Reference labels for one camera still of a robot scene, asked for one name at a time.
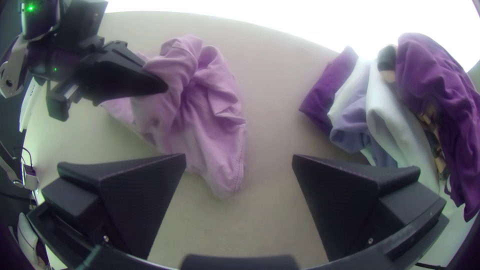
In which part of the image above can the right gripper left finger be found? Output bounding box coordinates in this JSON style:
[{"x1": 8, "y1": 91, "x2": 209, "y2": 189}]
[{"x1": 40, "y1": 152, "x2": 188, "y2": 260}]

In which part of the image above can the purple t-shirt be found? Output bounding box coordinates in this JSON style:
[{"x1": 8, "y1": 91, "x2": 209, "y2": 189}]
[{"x1": 100, "y1": 34, "x2": 248, "y2": 200}]

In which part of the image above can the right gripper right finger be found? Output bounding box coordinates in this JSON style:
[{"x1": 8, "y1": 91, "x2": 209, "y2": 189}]
[{"x1": 291, "y1": 153, "x2": 448, "y2": 262}]

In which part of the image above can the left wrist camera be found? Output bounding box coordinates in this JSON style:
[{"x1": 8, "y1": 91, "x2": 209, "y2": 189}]
[{"x1": 56, "y1": 0, "x2": 110, "y2": 41}]

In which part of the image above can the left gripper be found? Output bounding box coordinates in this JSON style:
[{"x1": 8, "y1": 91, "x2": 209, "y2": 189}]
[{"x1": 29, "y1": 35, "x2": 170, "y2": 123}]

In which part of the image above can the heap of clothes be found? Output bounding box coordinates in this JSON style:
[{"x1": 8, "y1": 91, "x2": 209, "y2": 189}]
[{"x1": 298, "y1": 31, "x2": 480, "y2": 223}]

